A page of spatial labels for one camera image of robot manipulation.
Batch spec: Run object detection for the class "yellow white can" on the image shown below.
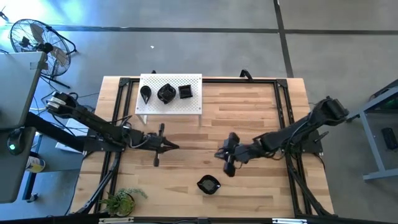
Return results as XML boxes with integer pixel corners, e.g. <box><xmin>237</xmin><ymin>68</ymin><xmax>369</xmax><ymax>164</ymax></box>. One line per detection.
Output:
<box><xmin>25</xmin><ymin>155</ymin><xmax>46</xmax><ymax>174</ymax></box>

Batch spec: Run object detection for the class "potted green plant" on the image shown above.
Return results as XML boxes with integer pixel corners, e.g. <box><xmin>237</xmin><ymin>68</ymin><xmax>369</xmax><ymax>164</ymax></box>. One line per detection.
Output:
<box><xmin>98</xmin><ymin>187</ymin><xmax>149</xmax><ymax>218</ymax></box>

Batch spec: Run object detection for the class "grey equipment cart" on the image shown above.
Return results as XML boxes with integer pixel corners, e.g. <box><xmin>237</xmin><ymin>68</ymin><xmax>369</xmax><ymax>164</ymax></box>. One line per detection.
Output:
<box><xmin>0</xmin><ymin>51</ymin><xmax>47</xmax><ymax>205</ymax></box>

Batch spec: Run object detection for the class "black handheld device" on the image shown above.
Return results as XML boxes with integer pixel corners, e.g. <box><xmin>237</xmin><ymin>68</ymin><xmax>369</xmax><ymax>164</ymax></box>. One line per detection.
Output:
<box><xmin>381</xmin><ymin>127</ymin><xmax>398</xmax><ymax>151</ymax></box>

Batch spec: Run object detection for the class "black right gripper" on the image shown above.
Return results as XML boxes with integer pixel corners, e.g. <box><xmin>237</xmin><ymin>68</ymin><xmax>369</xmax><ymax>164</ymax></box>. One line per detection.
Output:
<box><xmin>214</xmin><ymin>133</ymin><xmax>254</xmax><ymax>177</ymax></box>

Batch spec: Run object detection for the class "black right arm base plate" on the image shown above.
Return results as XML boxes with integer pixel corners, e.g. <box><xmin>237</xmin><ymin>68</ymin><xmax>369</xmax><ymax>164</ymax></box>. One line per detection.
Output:
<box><xmin>279</xmin><ymin>129</ymin><xmax>324</xmax><ymax>155</ymax></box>

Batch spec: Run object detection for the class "black device green light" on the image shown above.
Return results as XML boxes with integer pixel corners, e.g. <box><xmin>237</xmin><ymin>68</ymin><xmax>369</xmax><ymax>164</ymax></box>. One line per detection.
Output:
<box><xmin>6</xmin><ymin>126</ymin><xmax>26</xmax><ymax>156</ymax></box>

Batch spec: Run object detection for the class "white paper sheet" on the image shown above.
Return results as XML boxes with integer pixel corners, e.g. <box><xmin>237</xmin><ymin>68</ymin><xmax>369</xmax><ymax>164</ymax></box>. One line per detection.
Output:
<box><xmin>55</xmin><ymin>118</ymin><xmax>85</xmax><ymax>154</ymax></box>

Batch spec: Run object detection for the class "silver metal bracket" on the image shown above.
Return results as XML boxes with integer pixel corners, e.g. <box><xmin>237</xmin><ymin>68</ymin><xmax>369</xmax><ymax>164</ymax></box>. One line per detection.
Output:
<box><xmin>98</xmin><ymin>217</ymin><xmax>134</xmax><ymax>223</ymax></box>
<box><xmin>272</xmin><ymin>218</ymin><xmax>308</xmax><ymax>224</ymax></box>

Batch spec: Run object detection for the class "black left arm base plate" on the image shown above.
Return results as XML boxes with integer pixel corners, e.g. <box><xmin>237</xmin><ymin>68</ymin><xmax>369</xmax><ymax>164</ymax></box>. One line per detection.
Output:
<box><xmin>82</xmin><ymin>128</ymin><xmax>127</xmax><ymax>154</ymax></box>

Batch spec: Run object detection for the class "black clamp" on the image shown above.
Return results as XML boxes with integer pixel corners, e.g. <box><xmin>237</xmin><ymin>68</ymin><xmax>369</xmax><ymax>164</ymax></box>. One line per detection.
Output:
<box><xmin>239</xmin><ymin>68</ymin><xmax>254</xmax><ymax>82</ymax></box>

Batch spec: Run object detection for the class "black diagonal support beam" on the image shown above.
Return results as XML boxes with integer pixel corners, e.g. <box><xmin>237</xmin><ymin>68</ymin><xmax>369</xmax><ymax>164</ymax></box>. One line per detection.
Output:
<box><xmin>24</xmin><ymin>111</ymin><xmax>86</xmax><ymax>153</ymax></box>

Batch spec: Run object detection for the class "black leaf-shaped mini plate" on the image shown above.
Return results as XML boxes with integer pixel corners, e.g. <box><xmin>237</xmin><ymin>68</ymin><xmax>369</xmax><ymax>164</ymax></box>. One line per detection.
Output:
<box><xmin>196</xmin><ymin>174</ymin><xmax>222</xmax><ymax>196</ymax></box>
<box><xmin>157</xmin><ymin>83</ymin><xmax>177</xmax><ymax>105</ymax></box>

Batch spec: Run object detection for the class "white perforated metal shelf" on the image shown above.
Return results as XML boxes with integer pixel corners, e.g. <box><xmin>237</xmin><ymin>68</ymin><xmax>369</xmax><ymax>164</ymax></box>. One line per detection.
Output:
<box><xmin>135</xmin><ymin>73</ymin><xmax>203</xmax><ymax>126</ymax></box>

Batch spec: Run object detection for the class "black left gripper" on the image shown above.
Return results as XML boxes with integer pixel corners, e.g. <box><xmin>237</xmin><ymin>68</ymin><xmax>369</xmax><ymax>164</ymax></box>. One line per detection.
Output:
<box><xmin>138</xmin><ymin>123</ymin><xmax>180</xmax><ymax>167</ymax></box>

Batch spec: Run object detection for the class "grey metal side table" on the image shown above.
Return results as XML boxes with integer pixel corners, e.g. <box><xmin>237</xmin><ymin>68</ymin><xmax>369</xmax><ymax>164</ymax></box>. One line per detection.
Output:
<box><xmin>353</xmin><ymin>79</ymin><xmax>398</xmax><ymax>182</ymax></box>

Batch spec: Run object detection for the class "black square mini plate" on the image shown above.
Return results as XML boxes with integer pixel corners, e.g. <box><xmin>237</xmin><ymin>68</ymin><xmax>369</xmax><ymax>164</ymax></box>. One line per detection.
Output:
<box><xmin>177</xmin><ymin>84</ymin><xmax>193</xmax><ymax>100</ymax></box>

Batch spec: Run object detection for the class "black teardrop mini plate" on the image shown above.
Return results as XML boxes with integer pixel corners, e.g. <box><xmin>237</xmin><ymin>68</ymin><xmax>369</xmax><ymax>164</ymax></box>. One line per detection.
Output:
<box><xmin>139</xmin><ymin>85</ymin><xmax>152</xmax><ymax>105</ymax></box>

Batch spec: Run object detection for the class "black floor fan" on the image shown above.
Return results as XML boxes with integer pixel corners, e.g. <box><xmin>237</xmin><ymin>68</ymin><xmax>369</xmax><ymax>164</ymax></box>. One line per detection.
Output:
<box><xmin>8</xmin><ymin>18</ymin><xmax>78</xmax><ymax>90</ymax></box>

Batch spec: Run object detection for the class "black aluminium table frame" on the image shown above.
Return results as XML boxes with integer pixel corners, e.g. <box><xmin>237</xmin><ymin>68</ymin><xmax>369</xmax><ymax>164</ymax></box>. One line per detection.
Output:
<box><xmin>70</xmin><ymin>76</ymin><xmax>336</xmax><ymax>218</ymax></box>

